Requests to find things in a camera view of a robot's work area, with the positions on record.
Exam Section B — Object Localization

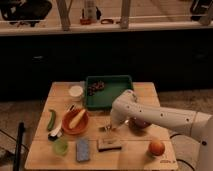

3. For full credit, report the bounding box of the yellow corn cob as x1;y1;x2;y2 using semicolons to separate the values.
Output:
69;109;86;129

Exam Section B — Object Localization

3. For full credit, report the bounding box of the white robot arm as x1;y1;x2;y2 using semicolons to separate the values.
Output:
110;89;213;171

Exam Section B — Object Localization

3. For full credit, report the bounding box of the black office chair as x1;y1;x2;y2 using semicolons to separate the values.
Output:
0;0;52;27

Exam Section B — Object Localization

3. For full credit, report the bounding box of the black pole stand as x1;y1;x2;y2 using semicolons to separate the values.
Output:
13;122;25;171

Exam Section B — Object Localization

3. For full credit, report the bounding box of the orange plastic bowl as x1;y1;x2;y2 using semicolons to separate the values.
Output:
62;109;89;135

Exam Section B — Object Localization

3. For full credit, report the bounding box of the blue sponge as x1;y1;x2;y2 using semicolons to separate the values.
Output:
76;138;90;162

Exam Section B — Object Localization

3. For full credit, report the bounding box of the green cucumber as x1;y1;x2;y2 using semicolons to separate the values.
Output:
47;109;56;131

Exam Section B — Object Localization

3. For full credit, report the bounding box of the green plastic tray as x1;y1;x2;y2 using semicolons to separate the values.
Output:
84;75;133;110

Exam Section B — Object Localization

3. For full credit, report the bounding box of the wooden block eraser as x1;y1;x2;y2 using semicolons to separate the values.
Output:
97;138;122;152

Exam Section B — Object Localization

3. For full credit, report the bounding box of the white paper cup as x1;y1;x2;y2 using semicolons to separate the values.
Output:
69;85;84;101

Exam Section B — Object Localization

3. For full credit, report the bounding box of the black white brush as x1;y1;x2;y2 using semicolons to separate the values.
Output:
48;123;62;141

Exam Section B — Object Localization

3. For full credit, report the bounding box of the dark brown bowl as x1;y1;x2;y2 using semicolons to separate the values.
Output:
129;118;150;130

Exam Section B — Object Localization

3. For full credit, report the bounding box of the black floor cable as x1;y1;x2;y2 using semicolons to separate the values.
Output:
169;132;198;171

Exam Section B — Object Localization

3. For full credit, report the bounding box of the dark grape bunch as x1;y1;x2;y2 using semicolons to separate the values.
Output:
87;81;105;96

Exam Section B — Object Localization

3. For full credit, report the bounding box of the silver metal fork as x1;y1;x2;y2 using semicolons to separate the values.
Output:
98;124;128;132

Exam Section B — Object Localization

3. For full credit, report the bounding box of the small green cup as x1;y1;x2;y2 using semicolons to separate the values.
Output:
53;138;68;156

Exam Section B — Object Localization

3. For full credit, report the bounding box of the white bottle on shelf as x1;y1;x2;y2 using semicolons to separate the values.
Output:
84;0;97;23

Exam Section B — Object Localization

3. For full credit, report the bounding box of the red ring object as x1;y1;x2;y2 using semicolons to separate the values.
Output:
101;19;114;24

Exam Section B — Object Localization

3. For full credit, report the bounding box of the orange fruit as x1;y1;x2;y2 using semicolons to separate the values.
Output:
148;140;165;156

